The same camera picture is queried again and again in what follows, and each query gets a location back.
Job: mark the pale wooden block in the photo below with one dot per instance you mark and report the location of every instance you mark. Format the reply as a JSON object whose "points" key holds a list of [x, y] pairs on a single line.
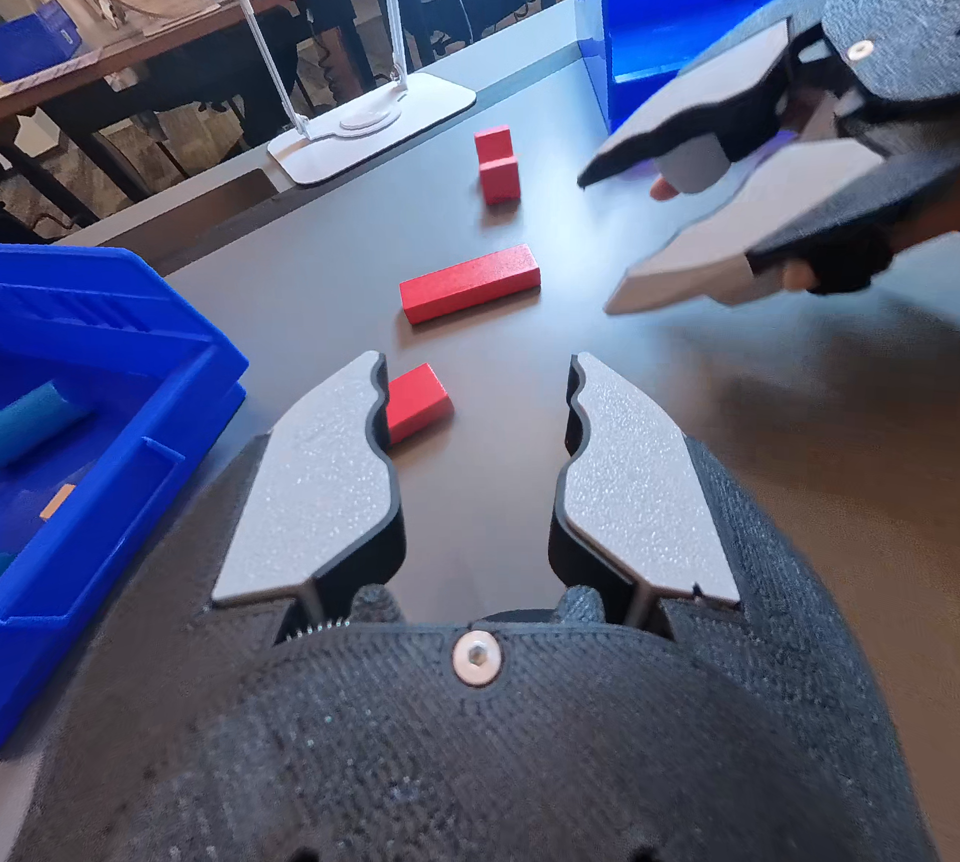
{"points": [[59, 502]]}

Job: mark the blue wooden cylinder block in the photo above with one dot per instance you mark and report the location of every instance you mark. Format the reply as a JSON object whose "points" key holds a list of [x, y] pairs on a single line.
{"points": [[45, 420]]}

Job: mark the wooden office desk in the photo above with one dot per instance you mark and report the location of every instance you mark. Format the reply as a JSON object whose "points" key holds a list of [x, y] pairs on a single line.
{"points": [[90, 68]]}

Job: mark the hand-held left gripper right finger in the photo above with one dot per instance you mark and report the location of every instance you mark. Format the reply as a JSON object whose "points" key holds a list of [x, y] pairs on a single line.
{"points": [[645, 502]]}

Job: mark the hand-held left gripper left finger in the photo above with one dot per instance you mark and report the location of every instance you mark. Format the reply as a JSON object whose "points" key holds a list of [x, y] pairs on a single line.
{"points": [[308, 502]]}

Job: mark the small blue bin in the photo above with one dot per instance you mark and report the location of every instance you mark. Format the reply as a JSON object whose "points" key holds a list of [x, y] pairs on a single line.
{"points": [[38, 41]]}

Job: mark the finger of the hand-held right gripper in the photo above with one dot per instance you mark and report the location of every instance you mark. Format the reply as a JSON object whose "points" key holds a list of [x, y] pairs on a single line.
{"points": [[705, 90], [750, 218]]}

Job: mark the red wooden arch block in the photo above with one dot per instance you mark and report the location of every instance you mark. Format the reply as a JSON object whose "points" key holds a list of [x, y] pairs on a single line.
{"points": [[500, 170]]}

